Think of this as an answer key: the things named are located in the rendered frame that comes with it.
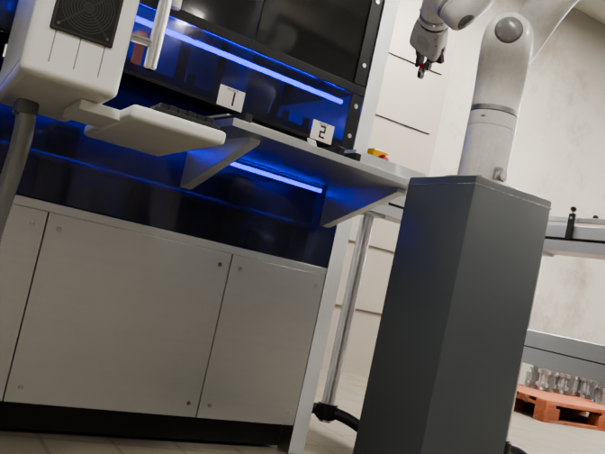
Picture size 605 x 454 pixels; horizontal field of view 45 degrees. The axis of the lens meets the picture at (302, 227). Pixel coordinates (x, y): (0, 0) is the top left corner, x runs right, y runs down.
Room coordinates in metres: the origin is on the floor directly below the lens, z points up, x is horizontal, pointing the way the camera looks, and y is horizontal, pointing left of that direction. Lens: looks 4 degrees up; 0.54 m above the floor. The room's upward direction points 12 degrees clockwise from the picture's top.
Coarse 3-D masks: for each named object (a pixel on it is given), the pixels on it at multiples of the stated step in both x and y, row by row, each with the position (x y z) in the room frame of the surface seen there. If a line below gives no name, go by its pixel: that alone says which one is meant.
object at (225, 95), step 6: (222, 90) 2.10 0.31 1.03; (228, 90) 2.11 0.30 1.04; (234, 90) 2.13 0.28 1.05; (222, 96) 2.11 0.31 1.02; (228, 96) 2.12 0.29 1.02; (240, 96) 2.14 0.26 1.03; (216, 102) 2.10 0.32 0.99; (222, 102) 2.11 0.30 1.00; (228, 102) 2.12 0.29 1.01; (234, 102) 2.13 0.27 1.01; (240, 102) 2.14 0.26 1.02; (234, 108) 2.13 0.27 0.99; (240, 108) 2.14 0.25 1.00
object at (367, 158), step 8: (344, 152) 1.98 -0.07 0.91; (352, 152) 1.95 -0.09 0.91; (360, 152) 1.94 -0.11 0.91; (360, 160) 1.95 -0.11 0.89; (368, 160) 1.96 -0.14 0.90; (376, 160) 1.98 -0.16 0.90; (384, 160) 1.99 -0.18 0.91; (384, 168) 1.99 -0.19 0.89; (392, 168) 2.01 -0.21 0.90; (400, 168) 2.02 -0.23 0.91; (408, 168) 2.04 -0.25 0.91; (408, 176) 2.04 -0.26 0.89; (416, 176) 2.06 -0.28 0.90; (424, 176) 2.08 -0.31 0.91
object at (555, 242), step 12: (552, 216) 2.65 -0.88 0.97; (552, 228) 2.61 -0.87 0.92; (564, 228) 2.57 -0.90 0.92; (576, 228) 2.53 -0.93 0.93; (588, 228) 2.49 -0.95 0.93; (600, 228) 2.45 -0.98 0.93; (552, 240) 2.60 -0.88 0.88; (564, 240) 2.56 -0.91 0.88; (576, 240) 2.52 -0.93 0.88; (588, 240) 2.49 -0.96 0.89; (600, 240) 2.45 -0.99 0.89; (552, 252) 2.68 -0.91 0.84; (564, 252) 2.60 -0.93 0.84; (576, 252) 2.52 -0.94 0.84; (588, 252) 2.48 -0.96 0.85; (600, 252) 2.44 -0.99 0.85
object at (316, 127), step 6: (312, 126) 2.29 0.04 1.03; (318, 126) 2.30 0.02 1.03; (330, 126) 2.33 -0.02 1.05; (312, 132) 2.29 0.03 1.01; (318, 132) 2.30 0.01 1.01; (330, 132) 2.33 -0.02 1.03; (312, 138) 2.30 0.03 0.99; (318, 138) 2.31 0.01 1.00; (324, 138) 2.32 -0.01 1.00; (330, 138) 2.33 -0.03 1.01
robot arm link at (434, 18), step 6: (426, 0) 1.85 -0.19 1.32; (432, 0) 1.83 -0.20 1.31; (438, 0) 1.81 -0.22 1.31; (444, 0) 1.81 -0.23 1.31; (426, 6) 1.86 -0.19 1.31; (432, 6) 1.84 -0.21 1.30; (438, 6) 1.82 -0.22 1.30; (420, 12) 1.90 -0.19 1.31; (426, 12) 1.87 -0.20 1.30; (432, 12) 1.86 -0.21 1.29; (438, 12) 1.83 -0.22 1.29; (426, 18) 1.89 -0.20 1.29; (432, 18) 1.88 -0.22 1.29; (438, 18) 1.87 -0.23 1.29
